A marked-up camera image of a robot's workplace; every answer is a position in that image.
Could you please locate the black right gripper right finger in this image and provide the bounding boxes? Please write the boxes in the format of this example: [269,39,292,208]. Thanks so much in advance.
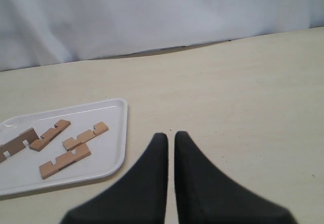
[174,131,296,223]

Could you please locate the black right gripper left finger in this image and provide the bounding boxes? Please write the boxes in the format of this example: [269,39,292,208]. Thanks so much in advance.
[61,133,169,223]

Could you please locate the white plastic tray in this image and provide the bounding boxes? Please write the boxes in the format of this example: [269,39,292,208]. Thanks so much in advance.
[1,99,128,196]

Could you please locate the white backdrop curtain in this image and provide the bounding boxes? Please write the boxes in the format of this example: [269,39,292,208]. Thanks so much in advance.
[1,0,323,71]

